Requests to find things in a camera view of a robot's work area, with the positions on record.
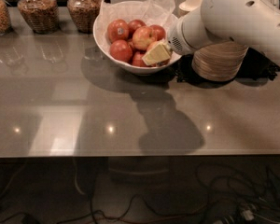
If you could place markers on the red front bottom apple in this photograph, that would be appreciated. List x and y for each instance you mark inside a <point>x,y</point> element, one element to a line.
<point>137,59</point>

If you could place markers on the red back centre apple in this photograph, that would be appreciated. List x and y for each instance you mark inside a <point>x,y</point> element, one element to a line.
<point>134,25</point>

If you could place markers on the red front left apple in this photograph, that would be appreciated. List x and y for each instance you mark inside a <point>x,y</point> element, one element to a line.
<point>121,50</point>

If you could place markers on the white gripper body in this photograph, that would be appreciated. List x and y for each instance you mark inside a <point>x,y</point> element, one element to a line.
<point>178,38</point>

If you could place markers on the rear stack paper bowls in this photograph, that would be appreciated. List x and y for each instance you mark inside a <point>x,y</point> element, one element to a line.
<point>188,6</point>

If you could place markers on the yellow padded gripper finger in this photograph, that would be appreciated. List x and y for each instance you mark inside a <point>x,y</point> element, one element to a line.
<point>157,53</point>

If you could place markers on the middle glass cereal jar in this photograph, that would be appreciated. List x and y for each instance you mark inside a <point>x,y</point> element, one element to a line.
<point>40,15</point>

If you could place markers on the white tissue paper liner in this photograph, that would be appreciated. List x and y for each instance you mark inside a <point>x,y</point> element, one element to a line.
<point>150,11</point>

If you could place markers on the red top left apple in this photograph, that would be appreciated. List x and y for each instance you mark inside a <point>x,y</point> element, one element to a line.
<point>117,30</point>

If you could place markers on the red apple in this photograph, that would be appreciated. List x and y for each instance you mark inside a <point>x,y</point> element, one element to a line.
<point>117,30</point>
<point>161,33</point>
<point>137,59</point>
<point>134,25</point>
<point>121,50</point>

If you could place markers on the right glass cereal jar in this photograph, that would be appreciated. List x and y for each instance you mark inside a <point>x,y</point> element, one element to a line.
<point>84,13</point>

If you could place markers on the red back right apple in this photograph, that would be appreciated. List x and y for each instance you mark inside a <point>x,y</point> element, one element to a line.
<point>161,33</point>

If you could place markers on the white ceramic bowl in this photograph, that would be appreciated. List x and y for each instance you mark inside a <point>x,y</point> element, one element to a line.
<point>142,71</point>

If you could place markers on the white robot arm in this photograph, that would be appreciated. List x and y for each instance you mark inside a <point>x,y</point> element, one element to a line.
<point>253,23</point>

